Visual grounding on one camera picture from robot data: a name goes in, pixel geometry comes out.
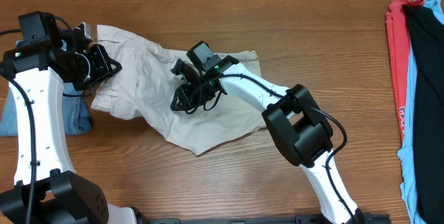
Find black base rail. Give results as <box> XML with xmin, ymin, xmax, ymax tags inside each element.
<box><xmin>136</xmin><ymin>213</ymin><xmax>392</xmax><ymax>224</ymax></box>

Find folded blue denim jeans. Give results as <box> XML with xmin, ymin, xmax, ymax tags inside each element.
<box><xmin>0</xmin><ymin>38</ymin><xmax>94</xmax><ymax>137</ymax></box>

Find light blue t-shirt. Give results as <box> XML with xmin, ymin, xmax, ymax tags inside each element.
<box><xmin>398</xmin><ymin>0</ymin><xmax>443</xmax><ymax>223</ymax></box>

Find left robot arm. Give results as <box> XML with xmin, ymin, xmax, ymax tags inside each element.
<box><xmin>1</xmin><ymin>11</ymin><xmax>137</xmax><ymax>223</ymax></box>

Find red t-shirt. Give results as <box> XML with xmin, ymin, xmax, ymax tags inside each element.
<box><xmin>385</xmin><ymin>0</ymin><xmax>425</xmax><ymax>142</ymax></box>

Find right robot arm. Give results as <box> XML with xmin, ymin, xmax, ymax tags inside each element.
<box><xmin>171</xmin><ymin>55</ymin><xmax>365</xmax><ymax>223</ymax></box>

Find beige cotton shorts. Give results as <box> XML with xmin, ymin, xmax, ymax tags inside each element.
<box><xmin>92</xmin><ymin>25</ymin><xmax>265</xmax><ymax>155</ymax></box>

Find black garment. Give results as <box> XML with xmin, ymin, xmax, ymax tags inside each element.
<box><xmin>403</xmin><ymin>6</ymin><xmax>443</xmax><ymax>223</ymax></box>

